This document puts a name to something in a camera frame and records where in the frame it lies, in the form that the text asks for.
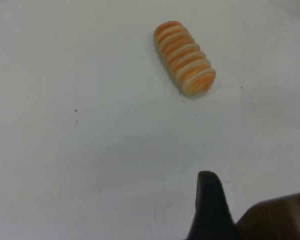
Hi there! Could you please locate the striped orange cream bread roll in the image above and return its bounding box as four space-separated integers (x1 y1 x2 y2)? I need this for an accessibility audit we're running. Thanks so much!
153 20 217 97

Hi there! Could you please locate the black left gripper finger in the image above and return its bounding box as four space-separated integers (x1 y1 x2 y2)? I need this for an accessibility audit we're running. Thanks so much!
187 170 243 240

